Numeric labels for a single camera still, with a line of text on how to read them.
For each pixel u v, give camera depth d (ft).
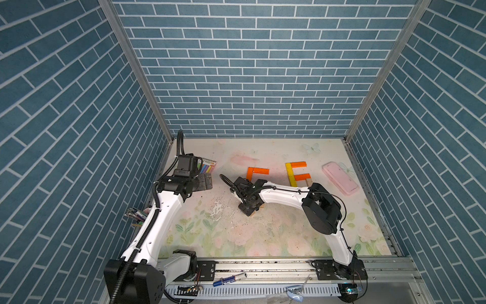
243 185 2.37
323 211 1.71
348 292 2.30
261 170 3.45
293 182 3.30
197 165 2.07
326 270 2.44
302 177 3.36
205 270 2.43
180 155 1.95
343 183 3.25
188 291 2.36
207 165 3.45
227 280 2.32
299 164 3.57
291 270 2.47
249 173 3.44
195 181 2.23
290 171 3.44
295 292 2.26
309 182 3.31
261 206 2.97
